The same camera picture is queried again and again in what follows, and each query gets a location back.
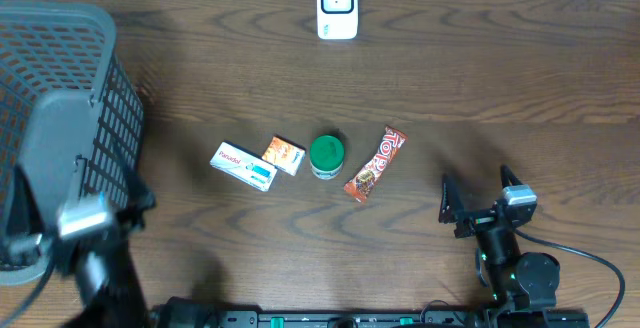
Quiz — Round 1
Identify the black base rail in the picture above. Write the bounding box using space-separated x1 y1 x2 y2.
149 309 591 328

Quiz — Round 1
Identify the orange Top chocolate bar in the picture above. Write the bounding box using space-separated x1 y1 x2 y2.
344 126 407 203

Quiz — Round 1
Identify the small orange snack box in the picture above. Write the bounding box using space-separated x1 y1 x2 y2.
262 136 306 176

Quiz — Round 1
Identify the green lid white jar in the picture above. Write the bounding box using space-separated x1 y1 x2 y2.
309 135 345 180

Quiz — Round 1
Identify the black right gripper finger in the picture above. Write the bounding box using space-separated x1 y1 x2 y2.
500 165 522 187
439 174 464 214

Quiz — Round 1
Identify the white barcode scanner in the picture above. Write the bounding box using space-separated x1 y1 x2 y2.
316 0 359 40

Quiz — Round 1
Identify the grey plastic mesh basket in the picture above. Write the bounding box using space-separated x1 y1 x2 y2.
1 1 146 286

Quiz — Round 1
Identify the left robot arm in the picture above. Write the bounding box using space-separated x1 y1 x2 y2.
1 164 219 327

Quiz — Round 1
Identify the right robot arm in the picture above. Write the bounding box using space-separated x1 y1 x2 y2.
438 165 560 327

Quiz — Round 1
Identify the white Panadol box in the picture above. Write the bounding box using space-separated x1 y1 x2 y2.
209 142 277 192

